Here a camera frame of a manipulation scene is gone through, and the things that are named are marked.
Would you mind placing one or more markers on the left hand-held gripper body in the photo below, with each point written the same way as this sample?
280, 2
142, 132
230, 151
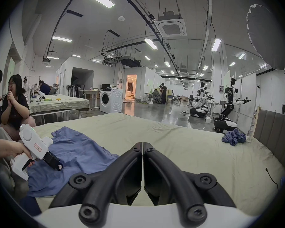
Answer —
29, 139

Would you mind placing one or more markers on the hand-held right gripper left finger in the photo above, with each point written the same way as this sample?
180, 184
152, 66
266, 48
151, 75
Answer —
102, 186

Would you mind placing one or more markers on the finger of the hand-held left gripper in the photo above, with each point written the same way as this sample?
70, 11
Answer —
55, 163

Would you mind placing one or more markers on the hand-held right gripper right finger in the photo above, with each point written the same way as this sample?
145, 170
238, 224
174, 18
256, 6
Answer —
180, 186

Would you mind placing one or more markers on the blue shirt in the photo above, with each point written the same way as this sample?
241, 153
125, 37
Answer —
78, 151

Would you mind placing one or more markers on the person's left hand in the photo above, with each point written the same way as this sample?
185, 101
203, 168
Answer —
7, 149

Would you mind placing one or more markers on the bunched blue cloth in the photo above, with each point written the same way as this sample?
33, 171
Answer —
234, 136

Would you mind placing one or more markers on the table with monitor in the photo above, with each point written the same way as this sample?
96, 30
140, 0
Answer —
93, 92

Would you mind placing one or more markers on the white and black robot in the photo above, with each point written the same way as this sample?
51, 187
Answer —
228, 117
199, 108

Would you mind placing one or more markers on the white washing machine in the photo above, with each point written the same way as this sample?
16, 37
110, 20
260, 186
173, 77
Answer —
111, 101

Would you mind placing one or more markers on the group of people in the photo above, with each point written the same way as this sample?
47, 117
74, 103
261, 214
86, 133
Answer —
162, 94

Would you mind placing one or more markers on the grey padded headboard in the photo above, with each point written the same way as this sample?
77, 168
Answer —
273, 129

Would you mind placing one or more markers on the grey softbox lamp on stand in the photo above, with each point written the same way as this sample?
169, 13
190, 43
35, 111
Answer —
268, 37

